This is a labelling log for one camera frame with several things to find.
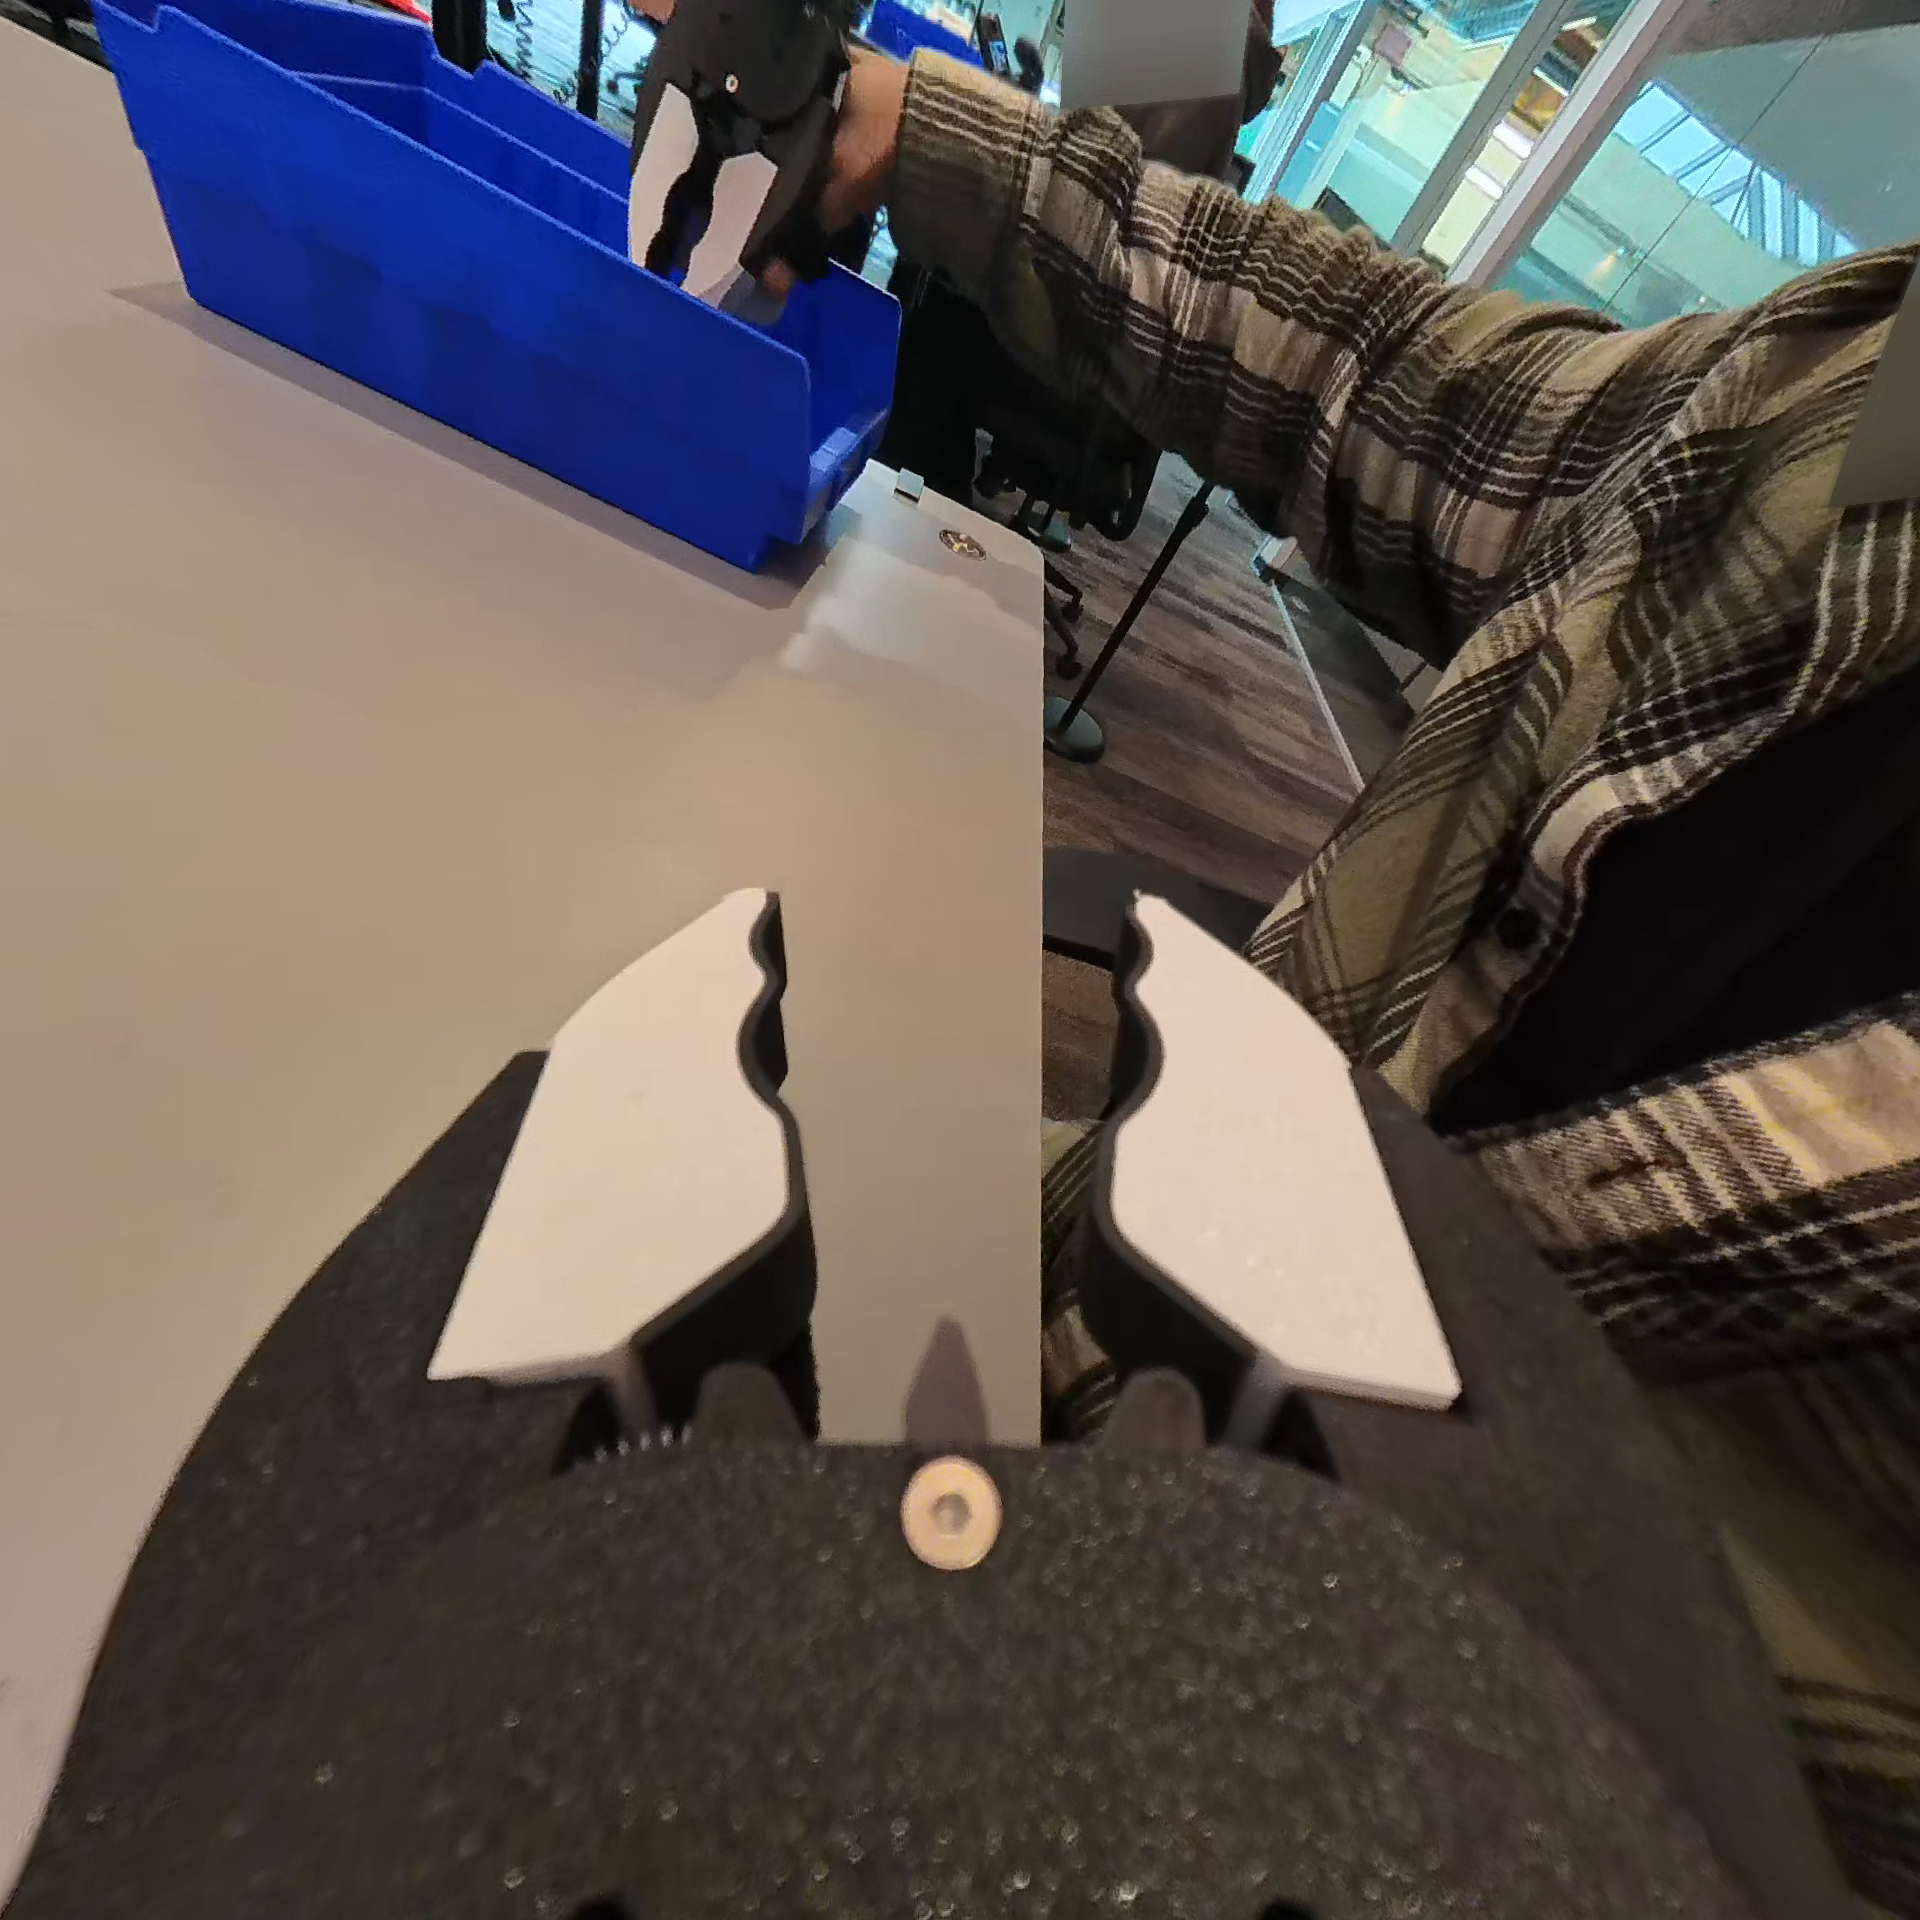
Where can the black office chair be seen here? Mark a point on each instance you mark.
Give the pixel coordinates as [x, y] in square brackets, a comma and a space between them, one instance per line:
[1155, 901]

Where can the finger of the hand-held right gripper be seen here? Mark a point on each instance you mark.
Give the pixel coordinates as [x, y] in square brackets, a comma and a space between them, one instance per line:
[661, 166]
[734, 218]

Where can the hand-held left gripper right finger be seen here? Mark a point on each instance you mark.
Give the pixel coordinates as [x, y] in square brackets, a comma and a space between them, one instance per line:
[1276, 1200]

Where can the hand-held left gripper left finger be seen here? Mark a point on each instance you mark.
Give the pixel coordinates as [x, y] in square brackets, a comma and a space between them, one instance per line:
[629, 1184]

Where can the black floor stand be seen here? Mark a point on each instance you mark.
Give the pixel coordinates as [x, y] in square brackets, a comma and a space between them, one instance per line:
[1125, 630]

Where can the blue plastic bin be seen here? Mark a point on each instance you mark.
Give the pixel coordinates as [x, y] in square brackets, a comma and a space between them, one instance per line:
[450, 299]

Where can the person's right forearm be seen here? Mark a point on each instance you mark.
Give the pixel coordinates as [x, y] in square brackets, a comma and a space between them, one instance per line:
[1276, 329]

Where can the black rolling chair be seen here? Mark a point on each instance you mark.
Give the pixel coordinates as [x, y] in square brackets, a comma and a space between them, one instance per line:
[1035, 450]

